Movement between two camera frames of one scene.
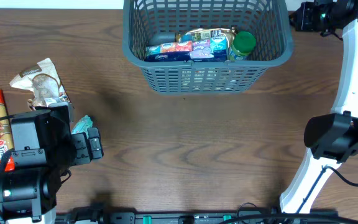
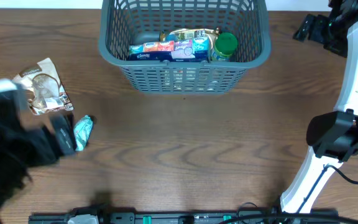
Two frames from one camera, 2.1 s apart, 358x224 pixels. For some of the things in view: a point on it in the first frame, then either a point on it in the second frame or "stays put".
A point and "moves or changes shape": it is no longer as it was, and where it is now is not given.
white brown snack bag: (45, 81) stays put
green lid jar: (243, 43) -> (225, 45)
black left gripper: (89, 152) -> (61, 138)
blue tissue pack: (214, 49) moves or changes shape
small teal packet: (82, 125) stays put
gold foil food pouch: (227, 33) moves or changes shape
